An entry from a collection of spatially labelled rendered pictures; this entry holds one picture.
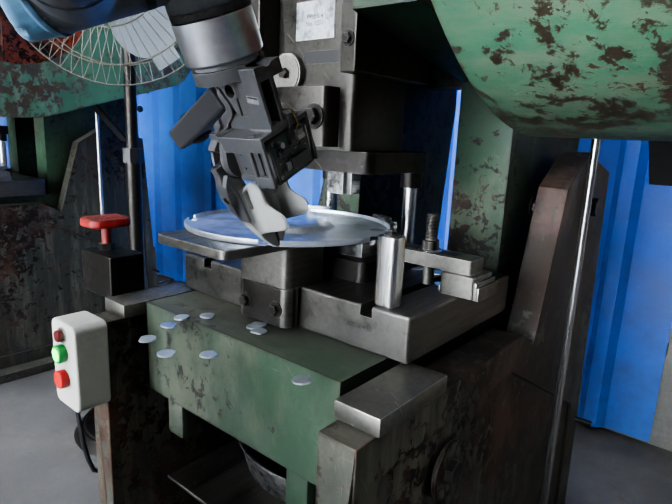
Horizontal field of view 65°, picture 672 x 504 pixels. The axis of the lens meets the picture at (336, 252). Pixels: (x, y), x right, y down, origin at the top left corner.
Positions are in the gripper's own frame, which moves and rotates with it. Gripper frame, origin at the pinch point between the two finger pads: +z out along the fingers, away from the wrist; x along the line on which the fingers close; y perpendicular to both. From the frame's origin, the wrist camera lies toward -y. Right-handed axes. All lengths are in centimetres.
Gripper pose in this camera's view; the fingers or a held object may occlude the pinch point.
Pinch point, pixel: (271, 234)
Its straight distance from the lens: 63.0
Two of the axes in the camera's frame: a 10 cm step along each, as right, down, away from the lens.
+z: 2.2, 8.2, 5.3
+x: 5.7, -5.5, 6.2
